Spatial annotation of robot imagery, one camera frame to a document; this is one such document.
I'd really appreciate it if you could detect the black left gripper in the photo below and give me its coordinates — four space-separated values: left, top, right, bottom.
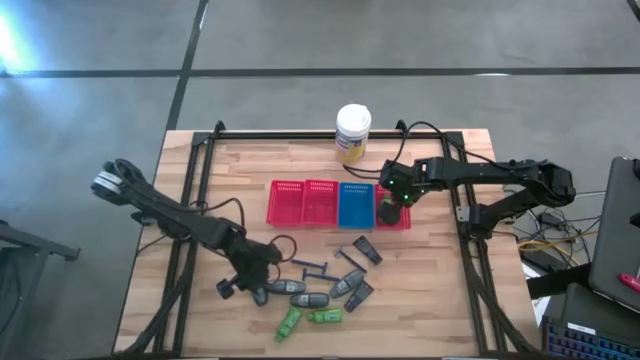
214 223 284 301

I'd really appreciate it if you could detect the blue plastic basket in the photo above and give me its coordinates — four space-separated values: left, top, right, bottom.
337 181 376 231

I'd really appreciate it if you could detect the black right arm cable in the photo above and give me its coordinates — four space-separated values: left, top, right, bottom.
342 120 506 181

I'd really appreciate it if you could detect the black metal table frame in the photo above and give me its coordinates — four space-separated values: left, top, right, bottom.
117 119 539 359

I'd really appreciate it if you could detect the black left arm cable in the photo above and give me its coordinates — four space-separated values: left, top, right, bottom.
189 196 299 282

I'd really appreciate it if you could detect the black flat bar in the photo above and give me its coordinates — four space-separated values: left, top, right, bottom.
525 263 594 300

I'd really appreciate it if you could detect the black box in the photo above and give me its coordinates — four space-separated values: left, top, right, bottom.
559 282 640 336

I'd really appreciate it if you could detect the black backlit keyboard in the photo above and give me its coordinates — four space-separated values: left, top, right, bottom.
542 317 640 360

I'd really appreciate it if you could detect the red plastic basket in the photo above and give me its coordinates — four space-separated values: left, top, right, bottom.
373 183 412 231
301 178 341 227
265 179 306 227

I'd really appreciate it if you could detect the grey laptop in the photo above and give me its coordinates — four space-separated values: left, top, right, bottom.
588 156 640 314

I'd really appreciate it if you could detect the black metal stand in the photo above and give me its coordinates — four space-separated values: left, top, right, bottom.
0 217 81 360

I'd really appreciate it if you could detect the yellow cable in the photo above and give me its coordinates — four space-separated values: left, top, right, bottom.
518 238 599 254

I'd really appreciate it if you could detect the white yellow wipes canister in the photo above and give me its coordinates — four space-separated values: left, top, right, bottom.
335 103 373 165

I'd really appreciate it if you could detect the blue disposable razor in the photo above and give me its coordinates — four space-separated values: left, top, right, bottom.
290 258 330 275
301 268 341 283
333 247 368 274

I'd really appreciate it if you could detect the black power brick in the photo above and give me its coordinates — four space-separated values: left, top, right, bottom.
522 248 569 274

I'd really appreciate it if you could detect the dark navy toiletry tube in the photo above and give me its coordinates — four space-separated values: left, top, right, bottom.
351 235 384 266
343 280 375 314

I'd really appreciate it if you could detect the red marker pen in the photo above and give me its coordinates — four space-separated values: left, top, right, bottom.
617 272 640 294

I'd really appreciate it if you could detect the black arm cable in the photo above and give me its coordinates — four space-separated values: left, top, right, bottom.
189 196 299 282
342 120 506 181

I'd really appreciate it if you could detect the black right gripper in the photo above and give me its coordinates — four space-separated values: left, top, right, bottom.
378 158 430 226

